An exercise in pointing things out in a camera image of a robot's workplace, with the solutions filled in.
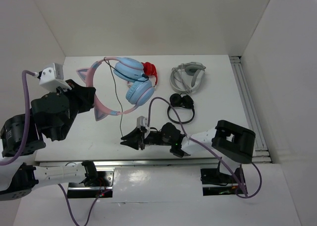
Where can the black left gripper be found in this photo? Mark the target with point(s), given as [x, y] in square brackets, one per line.
[84, 94]

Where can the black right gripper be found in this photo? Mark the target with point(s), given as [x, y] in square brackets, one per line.
[133, 141]

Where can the pink blue cat-ear headphones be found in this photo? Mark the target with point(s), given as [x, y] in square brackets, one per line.
[116, 96]

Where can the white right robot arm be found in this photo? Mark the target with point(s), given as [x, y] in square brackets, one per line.
[234, 142]

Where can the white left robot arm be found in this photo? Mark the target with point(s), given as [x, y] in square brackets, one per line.
[20, 139]

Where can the black on-ear headphones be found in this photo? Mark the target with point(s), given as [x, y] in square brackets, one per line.
[179, 101]

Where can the red headphones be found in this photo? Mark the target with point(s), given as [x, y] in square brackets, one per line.
[145, 70]

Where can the white grey gaming headset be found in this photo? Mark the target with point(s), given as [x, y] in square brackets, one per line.
[187, 77]

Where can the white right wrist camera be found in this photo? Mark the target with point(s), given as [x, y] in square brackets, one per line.
[143, 123]

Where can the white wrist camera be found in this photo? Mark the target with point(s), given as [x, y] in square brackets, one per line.
[143, 123]
[52, 78]

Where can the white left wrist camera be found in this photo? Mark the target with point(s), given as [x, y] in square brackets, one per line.
[52, 78]

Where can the aluminium table edge rail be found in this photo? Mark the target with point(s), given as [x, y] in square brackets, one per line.
[156, 163]

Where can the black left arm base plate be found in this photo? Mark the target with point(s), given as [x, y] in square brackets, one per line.
[102, 186]

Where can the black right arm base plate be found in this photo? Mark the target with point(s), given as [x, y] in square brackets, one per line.
[215, 183]

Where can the aluminium side rail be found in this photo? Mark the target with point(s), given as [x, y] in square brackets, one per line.
[260, 147]

